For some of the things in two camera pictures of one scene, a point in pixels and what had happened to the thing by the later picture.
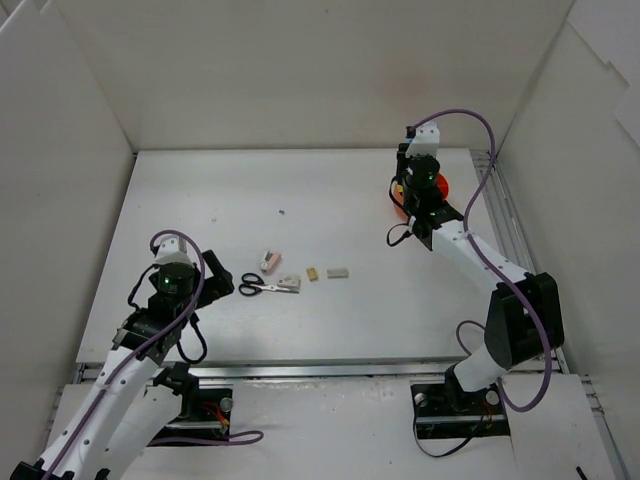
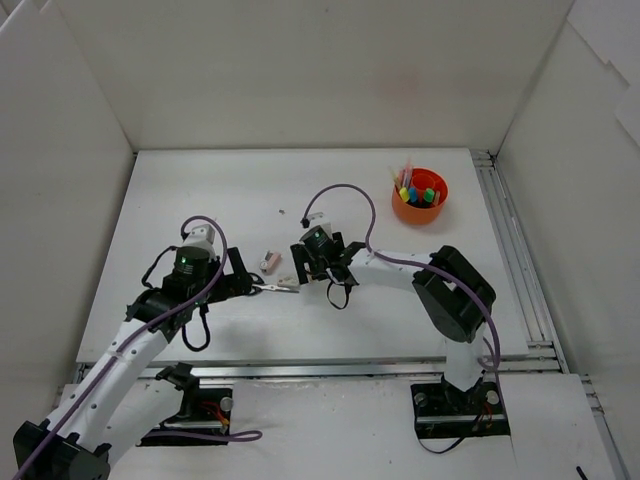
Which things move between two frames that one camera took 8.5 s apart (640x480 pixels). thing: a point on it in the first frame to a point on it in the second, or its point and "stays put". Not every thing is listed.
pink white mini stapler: x=270 y=262 stays put
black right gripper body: x=401 y=163 to x=310 y=260
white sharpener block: x=290 y=282 stays put
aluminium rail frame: x=556 y=367 stays put
